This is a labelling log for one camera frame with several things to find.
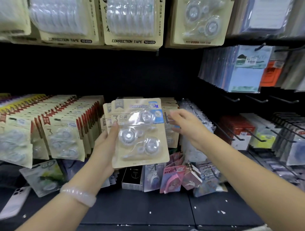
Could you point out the hanging lined notepad packs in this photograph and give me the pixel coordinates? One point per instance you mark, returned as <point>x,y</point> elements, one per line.
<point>266,16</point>

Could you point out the pink character pack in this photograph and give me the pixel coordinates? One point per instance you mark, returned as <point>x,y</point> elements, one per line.
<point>171,179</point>

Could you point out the yellow sticky note pack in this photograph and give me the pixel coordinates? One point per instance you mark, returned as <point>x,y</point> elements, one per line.
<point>262,136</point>

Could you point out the pink keyring card pack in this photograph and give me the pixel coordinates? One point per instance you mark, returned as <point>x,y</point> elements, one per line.
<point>191,178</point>

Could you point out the hanging two-roller tape pack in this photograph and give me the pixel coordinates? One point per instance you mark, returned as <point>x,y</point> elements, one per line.
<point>200,21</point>

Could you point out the row of red-edged kraft packs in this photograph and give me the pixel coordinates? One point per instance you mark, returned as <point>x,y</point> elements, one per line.
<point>64,133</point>

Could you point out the green correction tape pack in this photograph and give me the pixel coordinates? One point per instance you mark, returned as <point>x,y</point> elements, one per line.
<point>44,177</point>

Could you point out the white smartphone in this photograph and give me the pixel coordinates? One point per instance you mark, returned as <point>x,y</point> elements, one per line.
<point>14,202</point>

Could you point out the hanging white tape multipack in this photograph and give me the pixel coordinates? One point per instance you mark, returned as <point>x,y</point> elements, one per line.
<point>62,21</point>
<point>132,21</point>
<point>12,16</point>

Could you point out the row of red packs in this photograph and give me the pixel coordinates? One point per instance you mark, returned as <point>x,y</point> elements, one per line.
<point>236,128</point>

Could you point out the person's right forearm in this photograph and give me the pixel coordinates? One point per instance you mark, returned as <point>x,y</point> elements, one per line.
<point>250,173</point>

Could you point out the person's right hand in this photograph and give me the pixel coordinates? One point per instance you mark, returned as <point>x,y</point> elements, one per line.
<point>190,126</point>

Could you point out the row of blue sticky notes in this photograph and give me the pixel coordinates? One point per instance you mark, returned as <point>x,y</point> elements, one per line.
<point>243,73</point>

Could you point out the person's left forearm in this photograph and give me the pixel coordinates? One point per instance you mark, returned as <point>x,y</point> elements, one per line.
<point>52,211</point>

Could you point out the row of black display hooks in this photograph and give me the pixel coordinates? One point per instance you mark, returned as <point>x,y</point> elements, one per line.
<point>289,123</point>

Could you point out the kraft correction tape blister pack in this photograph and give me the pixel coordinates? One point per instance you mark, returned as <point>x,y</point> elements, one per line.
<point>140,135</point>

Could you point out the row of grey note packs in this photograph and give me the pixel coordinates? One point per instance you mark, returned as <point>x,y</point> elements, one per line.
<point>294,73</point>

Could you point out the person's left thumb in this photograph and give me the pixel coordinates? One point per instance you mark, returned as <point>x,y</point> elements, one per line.
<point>112,131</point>

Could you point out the pile of pastel card packs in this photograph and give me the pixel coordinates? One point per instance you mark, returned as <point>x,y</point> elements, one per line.
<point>209,180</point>

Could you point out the row of yellow-topped tape packs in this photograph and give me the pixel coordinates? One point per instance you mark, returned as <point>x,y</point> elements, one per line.
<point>16,138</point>

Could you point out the row of clear plastic packs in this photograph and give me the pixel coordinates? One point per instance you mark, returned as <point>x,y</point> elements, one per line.
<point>193,152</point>

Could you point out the pale blue character pack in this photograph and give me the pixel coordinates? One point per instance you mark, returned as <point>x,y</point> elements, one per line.
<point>152,177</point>

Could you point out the orange sticky note pack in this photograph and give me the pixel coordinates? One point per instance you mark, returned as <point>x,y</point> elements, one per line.
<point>270,73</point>

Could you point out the black shelf board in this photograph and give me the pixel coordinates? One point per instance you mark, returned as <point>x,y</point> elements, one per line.
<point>143,207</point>

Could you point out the black display hook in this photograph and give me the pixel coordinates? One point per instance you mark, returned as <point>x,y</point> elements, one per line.
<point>257,99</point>
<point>224,131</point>
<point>232,98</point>
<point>284,100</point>
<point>255,136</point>

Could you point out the person's right thumb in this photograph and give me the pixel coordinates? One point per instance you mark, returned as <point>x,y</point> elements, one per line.
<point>176,129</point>

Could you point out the black and white box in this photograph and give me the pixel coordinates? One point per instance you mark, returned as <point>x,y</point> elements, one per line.
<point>132,177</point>

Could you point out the person's left hand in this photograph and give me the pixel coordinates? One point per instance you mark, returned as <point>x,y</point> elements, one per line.
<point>101,154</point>

